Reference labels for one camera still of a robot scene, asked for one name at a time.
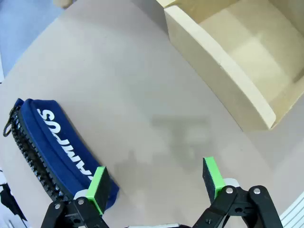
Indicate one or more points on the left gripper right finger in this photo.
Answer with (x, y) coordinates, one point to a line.
(213, 175)

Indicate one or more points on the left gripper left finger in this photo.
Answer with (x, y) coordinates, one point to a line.
(98, 187)

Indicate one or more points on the blue zippered pencil case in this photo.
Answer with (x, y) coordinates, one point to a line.
(59, 147)

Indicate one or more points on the open cardboard box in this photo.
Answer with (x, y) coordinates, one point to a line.
(213, 59)

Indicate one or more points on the grey slotted aluminium panel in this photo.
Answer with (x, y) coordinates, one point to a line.
(294, 213)

